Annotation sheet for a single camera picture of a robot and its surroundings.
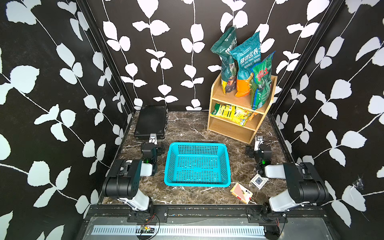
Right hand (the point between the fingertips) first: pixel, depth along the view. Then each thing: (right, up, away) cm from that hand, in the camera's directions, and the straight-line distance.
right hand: (254, 141), depth 95 cm
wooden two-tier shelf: (-13, +8, +12) cm, 20 cm away
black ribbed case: (-71, +14, +16) cm, 75 cm away
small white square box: (-2, -22, -11) cm, 24 cm away
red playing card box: (-13, -26, -15) cm, 33 cm away
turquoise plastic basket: (-35, -14, -3) cm, 38 cm away
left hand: (-65, +1, -1) cm, 65 cm away
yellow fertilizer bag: (-12, +17, -2) cm, 21 cm away
